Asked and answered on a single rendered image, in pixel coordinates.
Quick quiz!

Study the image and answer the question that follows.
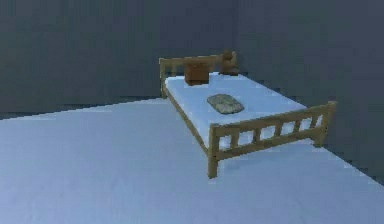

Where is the grey flat pillow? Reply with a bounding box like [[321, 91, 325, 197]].
[[206, 93, 246, 116]]

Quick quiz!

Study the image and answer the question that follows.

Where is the brown box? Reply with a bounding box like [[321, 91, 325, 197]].
[[184, 62, 211, 87]]

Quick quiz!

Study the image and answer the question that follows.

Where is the brown teddy bear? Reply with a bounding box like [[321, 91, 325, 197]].
[[219, 50, 240, 77]]

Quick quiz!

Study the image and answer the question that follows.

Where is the wooden bed with white mattress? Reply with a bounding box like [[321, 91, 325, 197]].
[[158, 53, 338, 180]]

